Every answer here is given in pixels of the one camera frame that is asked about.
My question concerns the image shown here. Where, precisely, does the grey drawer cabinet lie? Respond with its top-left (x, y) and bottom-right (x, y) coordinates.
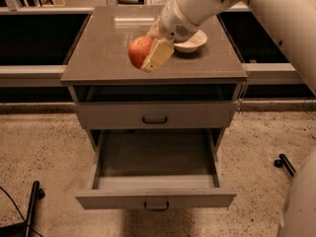
top-left (61, 6), bottom-right (247, 144)

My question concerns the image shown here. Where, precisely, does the red apple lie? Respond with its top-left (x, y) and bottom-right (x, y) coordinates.
top-left (128, 37), bottom-right (153, 69)

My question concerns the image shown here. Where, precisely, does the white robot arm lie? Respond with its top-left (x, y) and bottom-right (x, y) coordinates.
top-left (141, 0), bottom-right (316, 237)

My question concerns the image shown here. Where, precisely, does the closed grey upper drawer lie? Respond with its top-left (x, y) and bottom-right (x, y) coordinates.
top-left (75, 101), bottom-right (237, 129)

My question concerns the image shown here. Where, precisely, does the open grey lower drawer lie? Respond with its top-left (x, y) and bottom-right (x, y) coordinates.
top-left (76, 129), bottom-right (236, 211)

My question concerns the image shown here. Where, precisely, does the black base leg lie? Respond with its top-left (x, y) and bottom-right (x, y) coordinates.
top-left (274, 154), bottom-right (296, 178)
top-left (0, 181), bottom-right (45, 237)

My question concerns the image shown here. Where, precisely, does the black right base leg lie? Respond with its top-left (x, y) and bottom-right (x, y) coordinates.
top-left (274, 154), bottom-right (296, 178)

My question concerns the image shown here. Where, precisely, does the black cable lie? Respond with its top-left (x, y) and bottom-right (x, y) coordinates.
top-left (0, 185), bottom-right (44, 237)

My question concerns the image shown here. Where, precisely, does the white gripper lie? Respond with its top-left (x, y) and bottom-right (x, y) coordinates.
top-left (141, 0), bottom-right (198, 72)

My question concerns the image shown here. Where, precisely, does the white paper bowl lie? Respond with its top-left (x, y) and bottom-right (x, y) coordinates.
top-left (174, 30), bottom-right (207, 53)

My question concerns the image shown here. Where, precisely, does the black left base leg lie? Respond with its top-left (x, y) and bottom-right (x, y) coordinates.
top-left (0, 181), bottom-right (45, 237)

